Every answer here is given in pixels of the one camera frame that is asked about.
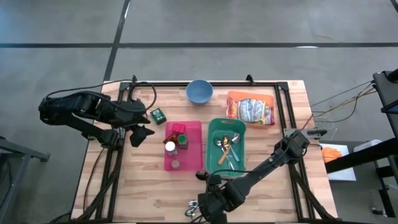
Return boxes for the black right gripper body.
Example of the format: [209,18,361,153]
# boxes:
[198,182,247,219]

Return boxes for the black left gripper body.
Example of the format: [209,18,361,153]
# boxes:
[123,104,150,128]

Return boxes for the teal plastic bin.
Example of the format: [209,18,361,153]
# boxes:
[205,117,247,179]

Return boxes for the green spice box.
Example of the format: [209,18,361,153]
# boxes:
[150,107,167,126]

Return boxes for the red-capped spice jar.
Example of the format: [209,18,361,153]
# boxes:
[171,123,187,135]

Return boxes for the white-lidded jar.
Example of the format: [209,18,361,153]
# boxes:
[164,141,178,157]

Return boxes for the green-capped spice jar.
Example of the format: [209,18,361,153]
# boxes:
[177,133,189,149]

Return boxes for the red clear snack packet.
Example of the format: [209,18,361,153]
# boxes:
[263,105,275,126]

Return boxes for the orange plastic bin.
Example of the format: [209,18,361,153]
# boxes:
[226,90,275,129]

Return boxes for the pink plastic bin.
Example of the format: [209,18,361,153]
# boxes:
[164,120,204,172]

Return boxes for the blue bowl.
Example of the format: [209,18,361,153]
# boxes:
[185,79,215,106]

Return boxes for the grey metal stand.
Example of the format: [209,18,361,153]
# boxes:
[0,135,50,218]

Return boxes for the orange cloth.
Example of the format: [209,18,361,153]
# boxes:
[322,146,343,164]

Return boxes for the white paper sheet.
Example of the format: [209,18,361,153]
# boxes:
[319,143,358,182]

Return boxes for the white plastic container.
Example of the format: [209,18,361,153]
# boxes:
[353,139,382,153]

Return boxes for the black equipment cart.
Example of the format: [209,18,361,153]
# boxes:
[325,68,398,175]

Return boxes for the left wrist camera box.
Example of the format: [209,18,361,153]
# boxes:
[130,99,147,113]

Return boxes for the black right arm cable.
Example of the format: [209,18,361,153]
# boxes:
[206,118,315,187]

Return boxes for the black aluminium table frame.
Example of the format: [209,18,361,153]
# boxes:
[93,74,338,223]

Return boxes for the thin loose cables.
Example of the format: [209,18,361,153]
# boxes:
[310,80,376,123]

